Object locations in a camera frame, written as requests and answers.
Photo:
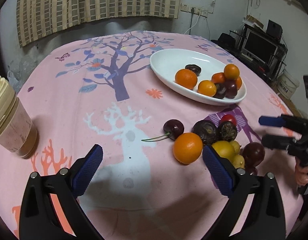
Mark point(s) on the small orange mandarin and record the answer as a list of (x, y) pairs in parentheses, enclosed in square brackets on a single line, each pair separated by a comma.
[(231, 72)]

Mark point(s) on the white bucket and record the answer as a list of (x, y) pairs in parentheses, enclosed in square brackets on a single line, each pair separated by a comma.
[(287, 85)]

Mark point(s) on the large dark purple plum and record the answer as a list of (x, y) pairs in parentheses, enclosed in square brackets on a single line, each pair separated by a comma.
[(253, 154)]

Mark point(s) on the tan longan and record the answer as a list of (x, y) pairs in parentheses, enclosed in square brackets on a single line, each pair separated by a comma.
[(238, 161), (236, 146)]

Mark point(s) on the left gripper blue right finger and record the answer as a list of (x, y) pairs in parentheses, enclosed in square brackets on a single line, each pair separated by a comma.
[(220, 170)]

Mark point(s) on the tan longan front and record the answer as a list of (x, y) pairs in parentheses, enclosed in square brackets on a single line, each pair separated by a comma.
[(238, 161)]

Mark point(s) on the white power strip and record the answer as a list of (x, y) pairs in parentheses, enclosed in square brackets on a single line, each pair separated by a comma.
[(200, 11)]

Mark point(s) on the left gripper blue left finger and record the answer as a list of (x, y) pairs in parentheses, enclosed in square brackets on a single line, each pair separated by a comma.
[(84, 170)]

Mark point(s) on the black hat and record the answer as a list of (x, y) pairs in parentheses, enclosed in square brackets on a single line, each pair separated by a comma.
[(227, 42)]

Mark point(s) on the red cherry tomato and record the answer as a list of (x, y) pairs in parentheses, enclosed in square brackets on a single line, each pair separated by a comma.
[(228, 118)]

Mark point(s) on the black speaker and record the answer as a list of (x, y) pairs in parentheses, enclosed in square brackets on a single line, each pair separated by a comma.
[(274, 30)]

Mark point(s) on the pink deer print tablecloth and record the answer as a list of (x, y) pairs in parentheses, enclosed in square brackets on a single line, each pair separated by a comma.
[(103, 91)]

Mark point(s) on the tan longan back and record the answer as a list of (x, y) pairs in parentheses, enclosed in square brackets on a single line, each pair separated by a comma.
[(236, 146)]

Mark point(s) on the white plastic bag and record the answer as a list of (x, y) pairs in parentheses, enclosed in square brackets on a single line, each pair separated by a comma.
[(19, 73)]

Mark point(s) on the plastic jar with cream lid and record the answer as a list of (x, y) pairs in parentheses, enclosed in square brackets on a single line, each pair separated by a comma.
[(18, 134)]

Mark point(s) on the person's right hand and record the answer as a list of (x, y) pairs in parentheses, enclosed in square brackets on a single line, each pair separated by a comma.
[(301, 173)]

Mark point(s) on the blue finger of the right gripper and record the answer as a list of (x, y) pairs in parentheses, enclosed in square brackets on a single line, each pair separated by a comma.
[(271, 121), (277, 142)]

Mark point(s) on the green yellow plum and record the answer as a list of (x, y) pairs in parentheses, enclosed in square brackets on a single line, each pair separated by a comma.
[(224, 149)]

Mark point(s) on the dark water chestnut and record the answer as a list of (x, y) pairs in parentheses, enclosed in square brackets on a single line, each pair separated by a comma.
[(194, 68)]

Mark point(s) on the black metal rack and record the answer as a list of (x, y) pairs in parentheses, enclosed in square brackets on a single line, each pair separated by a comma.
[(268, 72)]

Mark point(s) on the dark wrinkled passion fruit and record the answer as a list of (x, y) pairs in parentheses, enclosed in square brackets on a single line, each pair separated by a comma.
[(206, 130)]

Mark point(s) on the small dark plum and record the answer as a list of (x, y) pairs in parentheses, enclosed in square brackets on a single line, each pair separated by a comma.
[(220, 90)]

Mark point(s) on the computer monitor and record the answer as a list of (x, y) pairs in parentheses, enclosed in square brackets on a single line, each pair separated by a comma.
[(258, 47)]

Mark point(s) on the checkered beige curtain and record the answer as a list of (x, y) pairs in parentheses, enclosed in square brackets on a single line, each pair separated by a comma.
[(36, 19)]

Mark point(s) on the dark cherry with stem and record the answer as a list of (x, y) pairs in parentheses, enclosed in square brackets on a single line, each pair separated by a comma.
[(172, 129)]

